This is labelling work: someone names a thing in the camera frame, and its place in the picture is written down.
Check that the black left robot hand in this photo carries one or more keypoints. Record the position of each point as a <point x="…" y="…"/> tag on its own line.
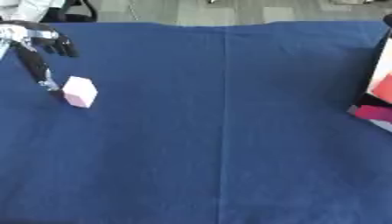
<point x="31" y="59"/>

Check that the black box with white inside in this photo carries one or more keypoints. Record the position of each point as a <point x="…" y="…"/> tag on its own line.
<point x="380" y="84"/>

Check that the person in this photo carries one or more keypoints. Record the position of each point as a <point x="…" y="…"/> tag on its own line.
<point x="30" y="8"/>

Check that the pink cube block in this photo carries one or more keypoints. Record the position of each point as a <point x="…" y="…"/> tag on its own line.
<point x="79" y="92"/>

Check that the black chair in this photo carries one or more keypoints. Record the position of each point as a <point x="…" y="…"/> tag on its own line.
<point x="76" y="13"/>

